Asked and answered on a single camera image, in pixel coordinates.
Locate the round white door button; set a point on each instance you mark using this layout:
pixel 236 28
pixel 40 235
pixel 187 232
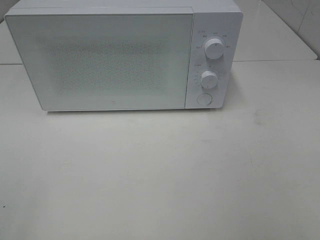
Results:
pixel 204 99

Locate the white microwave door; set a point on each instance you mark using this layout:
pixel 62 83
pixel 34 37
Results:
pixel 105 62

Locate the white upper power knob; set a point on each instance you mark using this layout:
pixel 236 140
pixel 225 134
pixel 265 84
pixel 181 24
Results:
pixel 214 48

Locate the white microwave oven body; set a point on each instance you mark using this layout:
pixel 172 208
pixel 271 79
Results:
pixel 210 18

